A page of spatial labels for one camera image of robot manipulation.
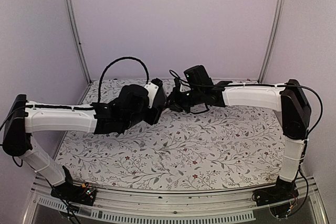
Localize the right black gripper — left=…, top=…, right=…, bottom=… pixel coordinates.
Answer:
left=161, top=86, right=204, bottom=113

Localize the front aluminium rail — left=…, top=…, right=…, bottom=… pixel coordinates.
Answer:
left=23, top=176, right=329, bottom=223

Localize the left aluminium frame post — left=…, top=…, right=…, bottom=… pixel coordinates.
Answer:
left=64, top=0, right=92, bottom=84

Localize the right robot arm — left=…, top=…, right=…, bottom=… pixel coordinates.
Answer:
left=167, top=65, right=311, bottom=201

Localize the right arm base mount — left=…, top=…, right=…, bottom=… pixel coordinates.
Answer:
left=251, top=186, right=299, bottom=206

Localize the aluminium frame post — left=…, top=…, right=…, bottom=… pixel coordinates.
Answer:
left=64, top=0, right=92, bottom=84
left=257, top=0, right=285, bottom=83

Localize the right aluminium frame post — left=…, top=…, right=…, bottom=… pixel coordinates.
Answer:
left=257, top=0, right=285, bottom=83

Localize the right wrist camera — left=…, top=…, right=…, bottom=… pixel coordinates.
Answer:
left=172, top=78, right=182, bottom=93

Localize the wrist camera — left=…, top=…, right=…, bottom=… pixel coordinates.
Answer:
left=172, top=78, right=182, bottom=93
left=144, top=78, right=163, bottom=109

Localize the floral patterned table mat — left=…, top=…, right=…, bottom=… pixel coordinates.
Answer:
left=51, top=78, right=297, bottom=192

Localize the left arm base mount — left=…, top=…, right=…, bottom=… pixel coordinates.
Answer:
left=51, top=182, right=97, bottom=206

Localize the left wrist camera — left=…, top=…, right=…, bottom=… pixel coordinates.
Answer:
left=144, top=78, right=163, bottom=109

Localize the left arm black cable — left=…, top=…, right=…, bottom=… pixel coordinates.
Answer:
left=97, top=56, right=151, bottom=104

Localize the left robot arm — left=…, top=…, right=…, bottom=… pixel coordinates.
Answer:
left=2, top=82, right=166, bottom=200

